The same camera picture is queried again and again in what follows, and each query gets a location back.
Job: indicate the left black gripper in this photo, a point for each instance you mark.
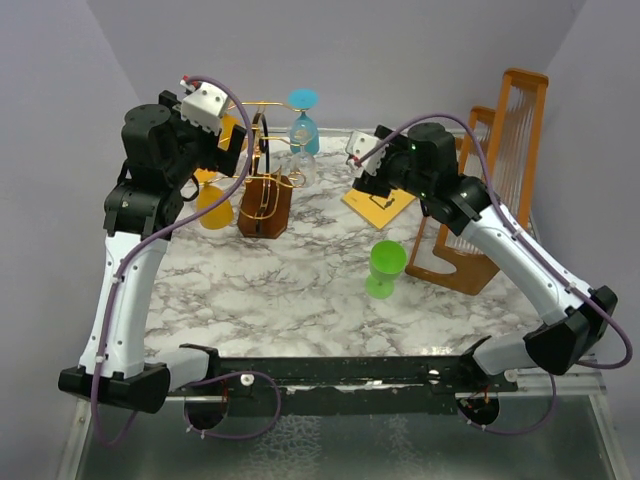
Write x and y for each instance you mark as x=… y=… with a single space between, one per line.
x=222 y=159

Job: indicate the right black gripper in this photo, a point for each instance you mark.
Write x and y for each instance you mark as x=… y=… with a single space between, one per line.
x=375 y=184

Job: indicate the clear wine glass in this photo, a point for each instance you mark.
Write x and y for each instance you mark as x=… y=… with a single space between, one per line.
x=302 y=169

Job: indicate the blue plastic goblet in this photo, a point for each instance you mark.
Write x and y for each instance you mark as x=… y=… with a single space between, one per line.
x=304 y=133

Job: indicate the green plastic goblet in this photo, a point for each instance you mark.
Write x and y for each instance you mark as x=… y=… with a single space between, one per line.
x=386 y=262

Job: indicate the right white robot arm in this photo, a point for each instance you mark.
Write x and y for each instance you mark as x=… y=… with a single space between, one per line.
x=424 y=163

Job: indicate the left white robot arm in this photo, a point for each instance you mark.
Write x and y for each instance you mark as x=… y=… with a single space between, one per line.
x=165 y=143

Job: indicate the yellow booklet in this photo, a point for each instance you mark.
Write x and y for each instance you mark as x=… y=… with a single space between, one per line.
x=377 y=211

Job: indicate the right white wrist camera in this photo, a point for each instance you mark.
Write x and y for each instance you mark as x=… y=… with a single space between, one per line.
x=364 y=153

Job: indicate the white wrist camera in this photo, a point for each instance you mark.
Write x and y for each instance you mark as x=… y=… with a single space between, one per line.
x=364 y=153
x=204 y=105

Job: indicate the gold wire wine glass rack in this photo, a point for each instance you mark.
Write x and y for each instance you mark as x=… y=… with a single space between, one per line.
x=265 y=206

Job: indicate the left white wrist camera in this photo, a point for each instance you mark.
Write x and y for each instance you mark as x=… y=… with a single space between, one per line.
x=204 y=105

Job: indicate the wooden string harp rack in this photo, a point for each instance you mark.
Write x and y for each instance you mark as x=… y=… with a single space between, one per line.
x=507 y=143

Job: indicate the aluminium frame rail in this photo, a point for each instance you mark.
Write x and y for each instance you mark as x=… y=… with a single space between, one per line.
x=578 y=381

